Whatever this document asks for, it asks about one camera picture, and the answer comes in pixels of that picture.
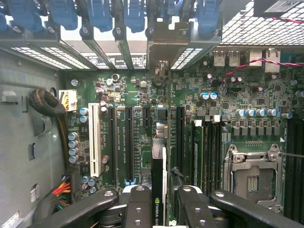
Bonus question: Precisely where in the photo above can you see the green motherboard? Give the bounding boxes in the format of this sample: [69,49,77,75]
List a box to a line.
[58,48,304,214]

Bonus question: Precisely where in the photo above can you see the black RAM slot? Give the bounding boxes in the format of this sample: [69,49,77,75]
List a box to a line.
[216,116,223,190]
[204,116,210,190]
[210,116,217,190]

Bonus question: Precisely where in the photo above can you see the blue card clip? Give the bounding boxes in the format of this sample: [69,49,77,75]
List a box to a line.
[48,0,78,30]
[163,0,188,17]
[123,0,146,33]
[86,0,114,33]
[8,0,43,33]
[196,0,220,35]

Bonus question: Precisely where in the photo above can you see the short black expansion slot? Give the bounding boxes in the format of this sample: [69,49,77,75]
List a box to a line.
[142,106,152,129]

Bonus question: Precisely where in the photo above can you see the white power connector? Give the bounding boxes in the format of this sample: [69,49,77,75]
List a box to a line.
[58,89,78,113]

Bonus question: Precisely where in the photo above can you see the black sleeved power cable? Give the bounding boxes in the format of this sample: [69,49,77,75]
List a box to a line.
[28,88,69,168]

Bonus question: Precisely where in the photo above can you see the red yellow wire bundle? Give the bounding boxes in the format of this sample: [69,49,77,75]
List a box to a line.
[51,175,72,211]

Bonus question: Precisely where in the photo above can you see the metal CPU socket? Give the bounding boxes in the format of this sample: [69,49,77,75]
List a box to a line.
[224,143,284,212]

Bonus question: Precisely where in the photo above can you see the black open PC case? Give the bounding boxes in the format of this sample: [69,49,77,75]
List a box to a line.
[0,0,304,228]

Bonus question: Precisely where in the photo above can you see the thin metal locking lever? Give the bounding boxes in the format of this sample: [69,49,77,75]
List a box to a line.
[279,152,304,159]

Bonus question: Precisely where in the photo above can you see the white expansion slot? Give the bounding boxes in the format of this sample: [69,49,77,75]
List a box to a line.
[88,102,102,178]

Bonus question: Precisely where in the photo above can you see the red black twisted wire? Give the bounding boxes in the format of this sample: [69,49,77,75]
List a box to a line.
[219,16,304,84]

